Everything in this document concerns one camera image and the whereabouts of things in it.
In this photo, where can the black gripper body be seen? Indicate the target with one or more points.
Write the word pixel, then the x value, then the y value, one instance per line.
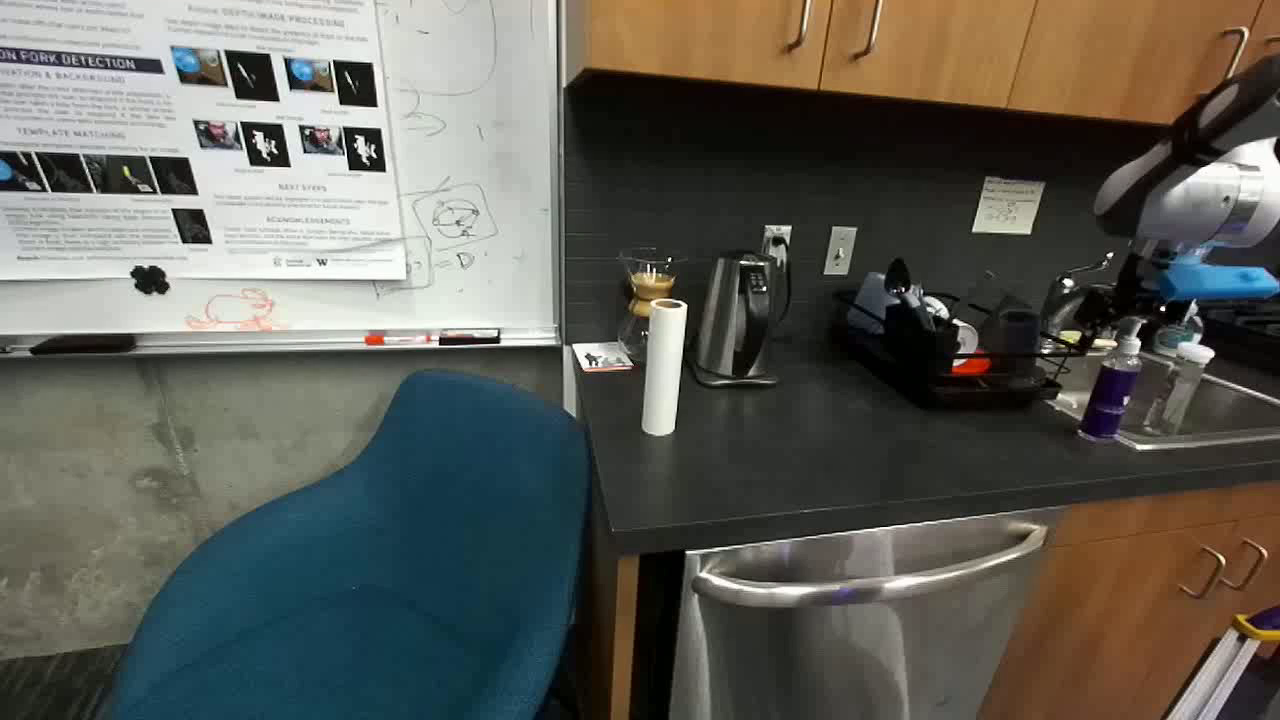
pixel 1246 332

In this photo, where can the purple pump bottle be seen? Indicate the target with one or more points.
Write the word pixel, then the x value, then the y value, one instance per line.
pixel 1109 393

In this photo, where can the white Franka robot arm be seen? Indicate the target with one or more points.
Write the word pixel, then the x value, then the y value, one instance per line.
pixel 1204 201

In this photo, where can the clear soap pump bottle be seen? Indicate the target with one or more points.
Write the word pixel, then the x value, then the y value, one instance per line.
pixel 1183 386

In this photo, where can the white paper towel roll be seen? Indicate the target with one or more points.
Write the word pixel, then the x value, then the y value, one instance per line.
pixel 663 375

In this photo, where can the stainless steel sink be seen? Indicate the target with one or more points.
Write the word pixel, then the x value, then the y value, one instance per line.
pixel 1226 414

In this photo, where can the chrome faucet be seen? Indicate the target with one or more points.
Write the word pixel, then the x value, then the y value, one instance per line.
pixel 1084 306

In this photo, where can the red dish item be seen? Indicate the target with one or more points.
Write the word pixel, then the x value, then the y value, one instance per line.
pixel 975 364

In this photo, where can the wooden base cabinet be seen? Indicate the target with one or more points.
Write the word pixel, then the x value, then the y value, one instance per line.
pixel 1135 603

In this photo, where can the white cup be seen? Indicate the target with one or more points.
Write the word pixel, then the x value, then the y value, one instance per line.
pixel 936 315

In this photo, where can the black dish drying rack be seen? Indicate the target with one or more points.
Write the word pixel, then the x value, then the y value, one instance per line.
pixel 922 364

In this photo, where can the robot cart with yellow corner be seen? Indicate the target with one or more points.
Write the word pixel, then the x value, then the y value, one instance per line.
pixel 1235 683

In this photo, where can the blue cup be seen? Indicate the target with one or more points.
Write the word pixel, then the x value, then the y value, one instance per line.
pixel 874 302

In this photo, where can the stainless steel dishwasher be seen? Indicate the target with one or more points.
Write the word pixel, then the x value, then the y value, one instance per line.
pixel 852 627

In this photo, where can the stainless steel electric kettle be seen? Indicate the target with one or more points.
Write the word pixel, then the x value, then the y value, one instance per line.
pixel 730 325

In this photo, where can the small white card box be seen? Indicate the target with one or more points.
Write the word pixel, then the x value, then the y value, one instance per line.
pixel 601 357

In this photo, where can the black whiteboard marker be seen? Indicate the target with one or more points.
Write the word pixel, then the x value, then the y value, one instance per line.
pixel 468 336

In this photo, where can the red whiteboard marker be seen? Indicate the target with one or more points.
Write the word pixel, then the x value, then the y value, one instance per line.
pixel 398 336

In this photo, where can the blue shell chair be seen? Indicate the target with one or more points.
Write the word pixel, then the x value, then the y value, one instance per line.
pixel 374 574

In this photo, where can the black whiteboard magnet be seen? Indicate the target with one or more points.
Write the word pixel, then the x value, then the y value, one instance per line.
pixel 150 278

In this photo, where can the white poster with photos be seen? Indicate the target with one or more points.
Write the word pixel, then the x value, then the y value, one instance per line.
pixel 106 222

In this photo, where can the black whiteboard eraser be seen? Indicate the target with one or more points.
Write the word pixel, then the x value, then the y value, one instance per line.
pixel 83 344

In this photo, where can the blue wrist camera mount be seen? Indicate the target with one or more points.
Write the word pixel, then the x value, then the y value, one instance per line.
pixel 1221 278

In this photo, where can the white paper wall note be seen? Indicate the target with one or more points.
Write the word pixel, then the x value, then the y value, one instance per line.
pixel 1009 206

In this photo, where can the white wall light switch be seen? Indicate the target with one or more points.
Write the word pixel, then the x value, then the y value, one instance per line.
pixel 836 251

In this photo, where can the wooden wall cabinet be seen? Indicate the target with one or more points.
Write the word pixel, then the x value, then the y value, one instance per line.
pixel 922 44

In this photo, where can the white wall power outlet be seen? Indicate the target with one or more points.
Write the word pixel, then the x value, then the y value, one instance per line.
pixel 777 243

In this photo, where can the white wall whiteboard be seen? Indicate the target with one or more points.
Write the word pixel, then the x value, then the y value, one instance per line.
pixel 473 253

